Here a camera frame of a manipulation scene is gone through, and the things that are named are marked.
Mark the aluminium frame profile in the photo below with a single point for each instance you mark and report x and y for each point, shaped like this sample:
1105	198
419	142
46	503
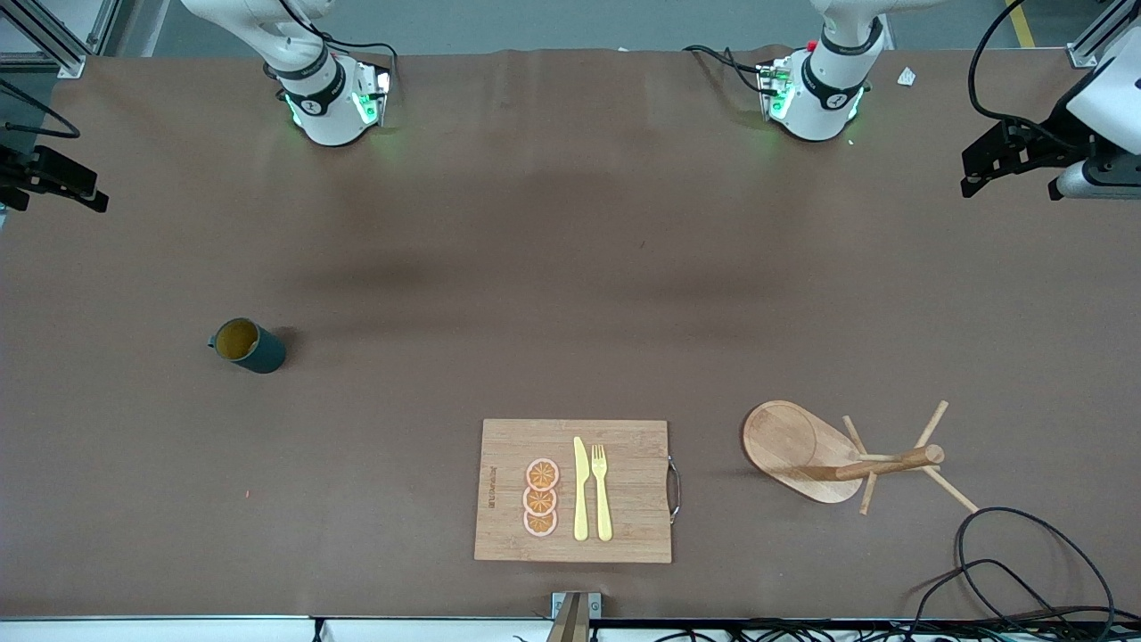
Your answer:
1092	40
62	49

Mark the dark green mug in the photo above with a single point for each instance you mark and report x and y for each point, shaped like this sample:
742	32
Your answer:
263	357

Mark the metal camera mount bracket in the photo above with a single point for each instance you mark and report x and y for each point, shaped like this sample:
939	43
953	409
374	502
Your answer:
575	615

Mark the white paper scrap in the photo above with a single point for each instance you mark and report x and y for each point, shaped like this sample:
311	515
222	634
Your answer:
907	77

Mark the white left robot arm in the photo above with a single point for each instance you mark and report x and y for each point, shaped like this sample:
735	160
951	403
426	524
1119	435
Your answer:
829	89

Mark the wooden cutting board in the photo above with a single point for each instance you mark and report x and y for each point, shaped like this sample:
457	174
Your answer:
633	481

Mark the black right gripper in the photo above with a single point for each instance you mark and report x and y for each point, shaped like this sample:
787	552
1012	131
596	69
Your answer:
25	170

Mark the toy orange slice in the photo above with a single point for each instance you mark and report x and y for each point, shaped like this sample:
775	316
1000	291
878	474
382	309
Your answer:
539	502
539	524
542	473

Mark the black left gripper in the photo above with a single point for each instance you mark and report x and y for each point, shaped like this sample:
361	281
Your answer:
1048	135

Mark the yellow plastic fork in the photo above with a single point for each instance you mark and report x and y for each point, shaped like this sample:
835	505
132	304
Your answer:
603	508

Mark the white table edge rail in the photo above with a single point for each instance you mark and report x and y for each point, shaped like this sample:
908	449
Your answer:
178	631

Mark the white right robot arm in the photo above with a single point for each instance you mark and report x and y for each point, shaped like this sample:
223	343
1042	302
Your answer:
312	98

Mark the yellow plastic knife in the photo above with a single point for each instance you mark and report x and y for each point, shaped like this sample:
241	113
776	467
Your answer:
580	490

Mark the wooden cup rack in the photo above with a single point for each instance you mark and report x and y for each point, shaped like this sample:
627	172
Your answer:
784	446

